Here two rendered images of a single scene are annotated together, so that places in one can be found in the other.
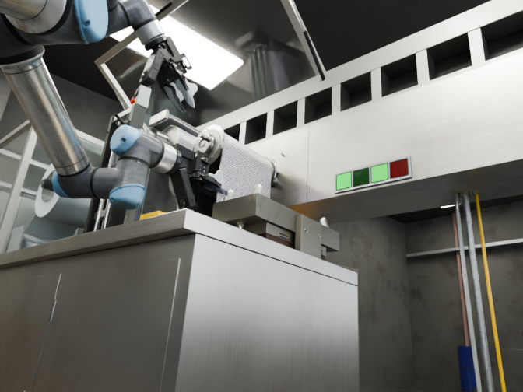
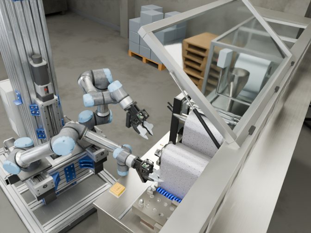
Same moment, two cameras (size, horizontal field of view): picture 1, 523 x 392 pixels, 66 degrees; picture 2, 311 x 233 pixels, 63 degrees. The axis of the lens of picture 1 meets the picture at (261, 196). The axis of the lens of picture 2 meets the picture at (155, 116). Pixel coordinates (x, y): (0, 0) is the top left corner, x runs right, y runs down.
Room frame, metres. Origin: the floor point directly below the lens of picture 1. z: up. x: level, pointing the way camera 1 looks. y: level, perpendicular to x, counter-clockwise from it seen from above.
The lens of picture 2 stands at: (0.87, -0.83, 2.25)
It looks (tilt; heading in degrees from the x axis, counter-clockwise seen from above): 36 degrees down; 80
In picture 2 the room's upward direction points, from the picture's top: 4 degrees clockwise
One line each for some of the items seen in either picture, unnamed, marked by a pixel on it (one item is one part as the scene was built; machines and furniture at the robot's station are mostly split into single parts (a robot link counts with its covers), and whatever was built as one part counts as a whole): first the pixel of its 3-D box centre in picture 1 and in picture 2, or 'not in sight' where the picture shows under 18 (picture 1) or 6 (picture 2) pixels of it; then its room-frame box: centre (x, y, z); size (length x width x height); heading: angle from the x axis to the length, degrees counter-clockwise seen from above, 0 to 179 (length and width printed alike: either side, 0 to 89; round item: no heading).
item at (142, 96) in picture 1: (139, 99); not in sight; (1.52, 0.57, 1.66); 0.07 x 0.07 x 0.10; 36
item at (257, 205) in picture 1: (280, 229); (169, 217); (1.13, -0.06, 1.00); 0.40 x 0.16 x 0.06; 138
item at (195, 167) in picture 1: (187, 166); (143, 166); (1.00, 0.21, 1.12); 0.12 x 0.08 x 0.09; 138
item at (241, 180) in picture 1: (244, 196); (177, 186); (1.18, 0.05, 1.11); 0.23 x 0.01 x 0.18; 138
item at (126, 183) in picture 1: (123, 183); (123, 164); (0.89, 0.33, 1.01); 0.11 x 0.08 x 0.11; 80
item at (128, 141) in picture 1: (136, 147); (122, 156); (0.89, 0.32, 1.11); 0.11 x 0.08 x 0.09; 138
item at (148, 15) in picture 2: not in sight; (156, 36); (1.69, 4.47, 0.51); 1.03 x 0.68 x 1.02; 128
